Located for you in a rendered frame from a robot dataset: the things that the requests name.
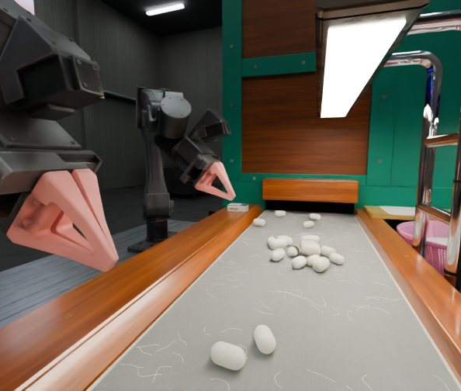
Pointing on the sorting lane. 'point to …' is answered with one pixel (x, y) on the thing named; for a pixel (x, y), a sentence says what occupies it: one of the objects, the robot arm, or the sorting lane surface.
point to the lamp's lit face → (353, 63)
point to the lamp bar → (394, 9)
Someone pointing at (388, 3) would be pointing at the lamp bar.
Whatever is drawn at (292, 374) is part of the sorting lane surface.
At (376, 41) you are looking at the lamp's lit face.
